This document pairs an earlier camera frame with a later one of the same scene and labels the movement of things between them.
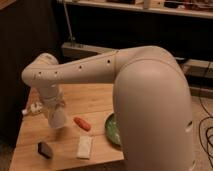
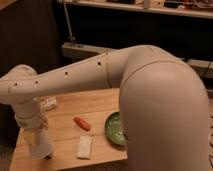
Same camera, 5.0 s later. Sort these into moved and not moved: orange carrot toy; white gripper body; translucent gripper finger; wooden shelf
Moved: translucent gripper finger; white gripper body
Not moved: wooden shelf; orange carrot toy
